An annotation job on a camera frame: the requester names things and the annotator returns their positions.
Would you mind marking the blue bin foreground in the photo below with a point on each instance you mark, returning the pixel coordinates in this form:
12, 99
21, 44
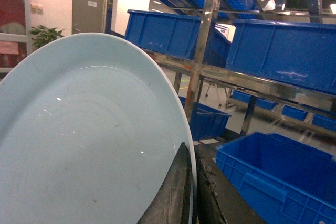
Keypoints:
283, 180

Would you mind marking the blue bin on shelf left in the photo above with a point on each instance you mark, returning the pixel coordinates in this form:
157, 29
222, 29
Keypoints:
175, 35

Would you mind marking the light blue round plate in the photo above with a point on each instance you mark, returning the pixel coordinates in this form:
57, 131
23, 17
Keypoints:
90, 127

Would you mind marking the blue bin lower floor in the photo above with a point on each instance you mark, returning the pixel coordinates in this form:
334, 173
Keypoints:
207, 122

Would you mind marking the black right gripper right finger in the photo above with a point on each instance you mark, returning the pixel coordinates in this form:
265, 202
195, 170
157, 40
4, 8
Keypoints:
217, 199

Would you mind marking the grey door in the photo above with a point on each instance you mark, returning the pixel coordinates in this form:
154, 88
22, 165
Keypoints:
87, 16

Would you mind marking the blue bin on shelf right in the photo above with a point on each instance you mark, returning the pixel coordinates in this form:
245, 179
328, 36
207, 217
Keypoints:
301, 54

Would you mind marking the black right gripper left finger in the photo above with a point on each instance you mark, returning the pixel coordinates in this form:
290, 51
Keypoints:
173, 202

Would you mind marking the stainless steel shelf rack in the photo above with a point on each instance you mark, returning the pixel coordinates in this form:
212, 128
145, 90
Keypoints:
294, 104

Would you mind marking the green potted plant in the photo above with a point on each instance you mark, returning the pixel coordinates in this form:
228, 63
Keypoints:
42, 35

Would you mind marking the blue bin on shelf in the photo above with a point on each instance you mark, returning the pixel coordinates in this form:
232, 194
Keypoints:
175, 35
301, 54

